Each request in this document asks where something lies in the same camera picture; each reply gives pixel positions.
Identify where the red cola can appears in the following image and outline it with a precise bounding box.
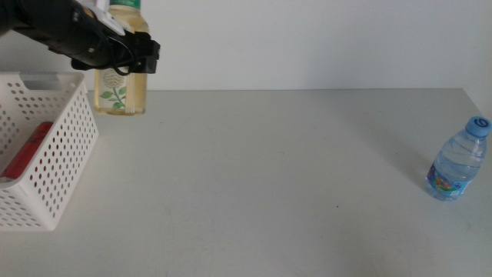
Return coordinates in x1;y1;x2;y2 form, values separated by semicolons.
0;121;55;182

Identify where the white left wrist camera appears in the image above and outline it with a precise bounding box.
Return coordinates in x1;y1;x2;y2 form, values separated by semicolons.
76;0;126;36

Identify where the white perforated plastic basket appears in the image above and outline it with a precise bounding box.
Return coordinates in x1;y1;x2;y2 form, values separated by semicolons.
0;71;100;232

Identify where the yellow tea bottle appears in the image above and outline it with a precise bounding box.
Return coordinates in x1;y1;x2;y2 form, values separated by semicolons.
94;0;150;116

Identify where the clear water bottle blue cap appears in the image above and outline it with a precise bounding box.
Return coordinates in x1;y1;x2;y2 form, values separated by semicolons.
424;115;492;202

